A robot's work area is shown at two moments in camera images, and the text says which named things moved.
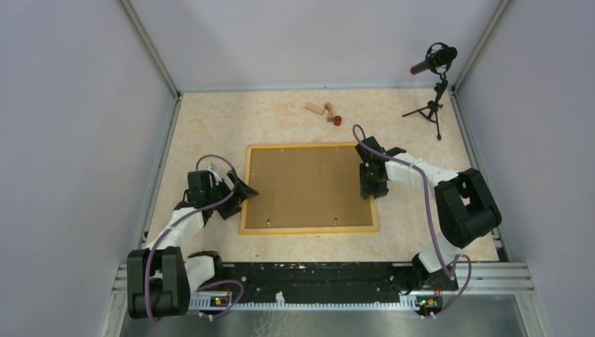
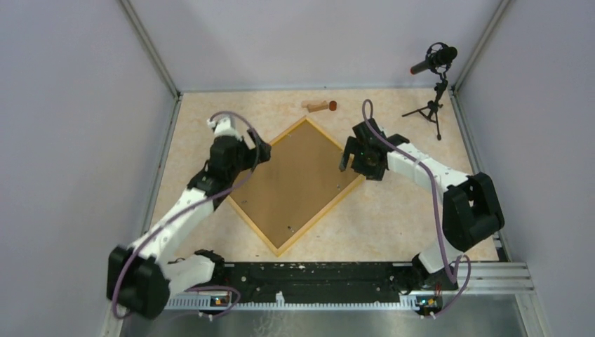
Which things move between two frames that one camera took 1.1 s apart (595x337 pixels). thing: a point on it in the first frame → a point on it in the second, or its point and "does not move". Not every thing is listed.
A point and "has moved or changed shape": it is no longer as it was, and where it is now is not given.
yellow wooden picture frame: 340,229 → 285,197
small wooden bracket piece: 330,111 → 316,107
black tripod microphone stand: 431,111 does not move
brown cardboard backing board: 306,187 has moved or changed shape
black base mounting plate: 311,281 does not move
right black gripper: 366,189 → 372,173
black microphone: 438,55 does not move
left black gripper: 233,206 → 250,152
